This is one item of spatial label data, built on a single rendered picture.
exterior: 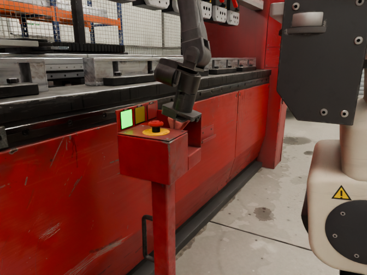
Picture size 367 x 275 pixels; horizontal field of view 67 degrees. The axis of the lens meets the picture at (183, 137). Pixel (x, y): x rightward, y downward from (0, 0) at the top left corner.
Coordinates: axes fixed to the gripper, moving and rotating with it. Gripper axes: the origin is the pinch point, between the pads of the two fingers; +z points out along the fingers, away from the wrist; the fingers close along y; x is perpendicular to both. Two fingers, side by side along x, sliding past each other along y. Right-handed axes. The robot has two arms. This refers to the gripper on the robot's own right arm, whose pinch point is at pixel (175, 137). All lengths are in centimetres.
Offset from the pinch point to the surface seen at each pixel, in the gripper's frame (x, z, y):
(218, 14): -94, -38, 34
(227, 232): -64, 72, -19
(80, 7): -66, -22, 112
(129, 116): 10.5, -5.0, 10.2
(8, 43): 38.1, -21.5, 18.4
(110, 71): -10.4, -8.6, 35.9
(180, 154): 9.4, -0.6, -6.9
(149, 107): 0.2, -5.7, 10.5
